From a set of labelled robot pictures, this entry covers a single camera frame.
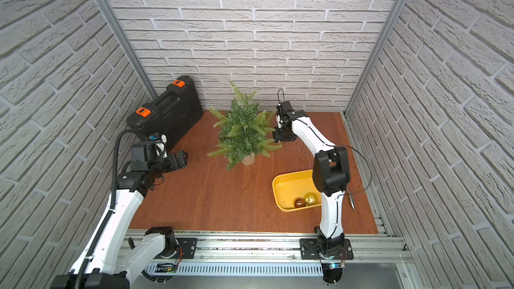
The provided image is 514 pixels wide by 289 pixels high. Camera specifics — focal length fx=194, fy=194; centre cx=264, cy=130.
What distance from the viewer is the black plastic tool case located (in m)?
0.83

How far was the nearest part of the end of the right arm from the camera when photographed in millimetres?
698

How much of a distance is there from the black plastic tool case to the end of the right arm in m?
0.49
